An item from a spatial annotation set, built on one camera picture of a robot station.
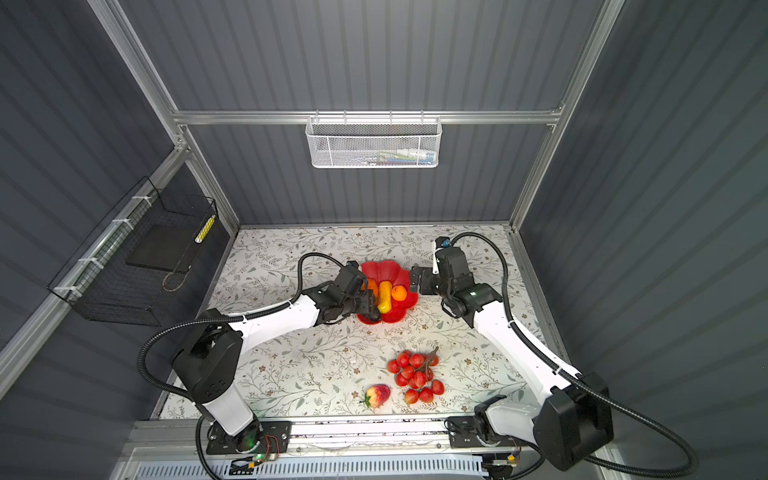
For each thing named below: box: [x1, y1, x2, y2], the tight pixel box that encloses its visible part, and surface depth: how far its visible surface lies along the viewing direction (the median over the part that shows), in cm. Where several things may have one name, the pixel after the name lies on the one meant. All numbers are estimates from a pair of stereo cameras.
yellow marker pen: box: [194, 214, 216, 244], surface depth 82 cm
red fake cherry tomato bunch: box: [387, 346, 445, 405], surface depth 80 cm
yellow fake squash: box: [377, 280, 393, 313], surface depth 98 cm
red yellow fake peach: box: [364, 384, 391, 408], surface depth 78 cm
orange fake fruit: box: [391, 285, 407, 301], surface depth 98 cm
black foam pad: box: [126, 224, 197, 271], surface depth 77 cm
